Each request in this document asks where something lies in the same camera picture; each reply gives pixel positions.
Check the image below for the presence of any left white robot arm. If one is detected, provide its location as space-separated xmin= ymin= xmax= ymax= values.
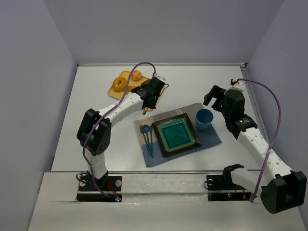
xmin=77 ymin=77 xmax=166 ymax=190

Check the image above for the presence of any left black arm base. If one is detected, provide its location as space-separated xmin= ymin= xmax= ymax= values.
xmin=76 ymin=172 xmax=122 ymax=203

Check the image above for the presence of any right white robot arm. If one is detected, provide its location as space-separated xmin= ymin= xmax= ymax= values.
xmin=204 ymin=82 xmax=307 ymax=214

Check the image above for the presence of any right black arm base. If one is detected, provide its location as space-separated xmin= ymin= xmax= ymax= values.
xmin=203 ymin=164 xmax=252 ymax=202

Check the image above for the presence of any round bread roll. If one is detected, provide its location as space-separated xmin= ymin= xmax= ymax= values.
xmin=131 ymin=70 xmax=142 ymax=81

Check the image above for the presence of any filled sandwich bun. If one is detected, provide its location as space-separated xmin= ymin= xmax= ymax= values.
xmin=127 ymin=86 xmax=136 ymax=92

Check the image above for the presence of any blue plastic cup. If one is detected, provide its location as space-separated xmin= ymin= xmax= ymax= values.
xmin=195 ymin=108 xmax=214 ymax=131

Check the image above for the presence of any orange bagel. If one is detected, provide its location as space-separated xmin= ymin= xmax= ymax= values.
xmin=112 ymin=77 xmax=127 ymax=92

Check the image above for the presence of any blue plastic spoon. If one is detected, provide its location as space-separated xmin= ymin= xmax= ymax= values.
xmin=141 ymin=125 xmax=153 ymax=157

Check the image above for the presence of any blue beige cloth placemat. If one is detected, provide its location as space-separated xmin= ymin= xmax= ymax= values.
xmin=134 ymin=103 xmax=221 ymax=167

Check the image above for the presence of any square teal ceramic plate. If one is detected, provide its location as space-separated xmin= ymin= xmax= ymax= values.
xmin=152 ymin=113 xmax=202 ymax=157

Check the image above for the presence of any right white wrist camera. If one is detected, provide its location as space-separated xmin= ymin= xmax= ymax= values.
xmin=230 ymin=79 xmax=245 ymax=92

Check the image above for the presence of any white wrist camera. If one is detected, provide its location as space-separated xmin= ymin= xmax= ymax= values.
xmin=153 ymin=73 xmax=166 ymax=83
xmin=230 ymin=79 xmax=245 ymax=92

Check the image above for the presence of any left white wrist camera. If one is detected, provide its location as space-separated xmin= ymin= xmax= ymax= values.
xmin=153 ymin=73 xmax=166 ymax=83

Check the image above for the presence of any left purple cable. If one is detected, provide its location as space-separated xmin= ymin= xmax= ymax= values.
xmin=82 ymin=62 xmax=158 ymax=200

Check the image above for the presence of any purple cable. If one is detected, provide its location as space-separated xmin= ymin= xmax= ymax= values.
xmin=249 ymin=78 xmax=282 ymax=202
xmin=82 ymin=62 xmax=158 ymax=200

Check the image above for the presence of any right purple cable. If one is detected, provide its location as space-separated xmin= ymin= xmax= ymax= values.
xmin=249 ymin=78 xmax=282 ymax=202

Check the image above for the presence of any metal table edge rail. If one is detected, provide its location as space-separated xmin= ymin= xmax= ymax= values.
xmin=77 ymin=63 xmax=246 ymax=67

